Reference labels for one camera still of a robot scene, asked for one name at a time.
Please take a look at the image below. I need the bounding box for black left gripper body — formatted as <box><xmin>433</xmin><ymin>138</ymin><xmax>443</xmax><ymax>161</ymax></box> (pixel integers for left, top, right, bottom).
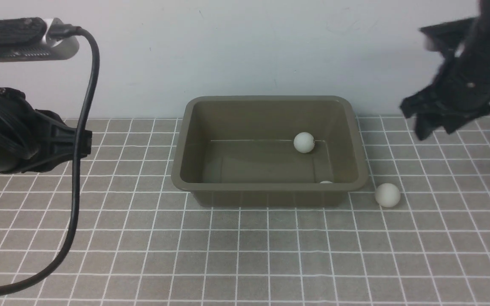
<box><xmin>0</xmin><ymin>88</ymin><xmax>77</xmax><ymax>174</ymax></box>

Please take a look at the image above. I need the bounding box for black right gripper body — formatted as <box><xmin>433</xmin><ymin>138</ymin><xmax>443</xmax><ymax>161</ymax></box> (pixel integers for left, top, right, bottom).
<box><xmin>400</xmin><ymin>0</ymin><xmax>490</xmax><ymax>141</ymax></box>

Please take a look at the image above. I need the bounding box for olive plastic bin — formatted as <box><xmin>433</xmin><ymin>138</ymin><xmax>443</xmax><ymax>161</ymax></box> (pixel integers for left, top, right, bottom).
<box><xmin>171</xmin><ymin>96</ymin><xmax>370</xmax><ymax>208</ymax></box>

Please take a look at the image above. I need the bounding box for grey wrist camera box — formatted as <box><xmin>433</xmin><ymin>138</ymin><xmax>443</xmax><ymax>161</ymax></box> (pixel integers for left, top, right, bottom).
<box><xmin>0</xmin><ymin>18</ymin><xmax>80</xmax><ymax>62</ymax></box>

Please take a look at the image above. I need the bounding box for black camera cable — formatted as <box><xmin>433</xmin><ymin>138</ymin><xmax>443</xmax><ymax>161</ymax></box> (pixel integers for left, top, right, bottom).
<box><xmin>0</xmin><ymin>25</ymin><xmax>100</xmax><ymax>298</ymax></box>

